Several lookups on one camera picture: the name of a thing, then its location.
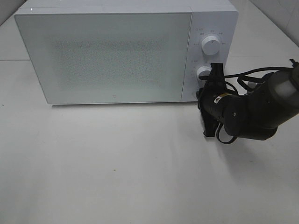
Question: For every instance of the white timer knob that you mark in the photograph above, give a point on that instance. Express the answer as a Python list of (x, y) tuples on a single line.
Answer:
[(203, 71)]

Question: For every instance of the white microwave door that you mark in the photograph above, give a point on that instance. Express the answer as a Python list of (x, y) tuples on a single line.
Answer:
[(107, 58)]

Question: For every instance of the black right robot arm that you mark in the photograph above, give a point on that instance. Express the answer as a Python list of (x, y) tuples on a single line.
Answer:
[(250, 105)]

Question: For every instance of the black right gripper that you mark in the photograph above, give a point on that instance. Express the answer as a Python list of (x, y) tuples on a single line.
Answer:
[(211, 98)]

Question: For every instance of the upper white power knob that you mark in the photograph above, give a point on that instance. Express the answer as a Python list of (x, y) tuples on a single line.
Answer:
[(210, 45)]

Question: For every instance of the white microwave oven body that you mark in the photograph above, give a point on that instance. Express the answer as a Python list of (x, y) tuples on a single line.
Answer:
[(218, 17)]

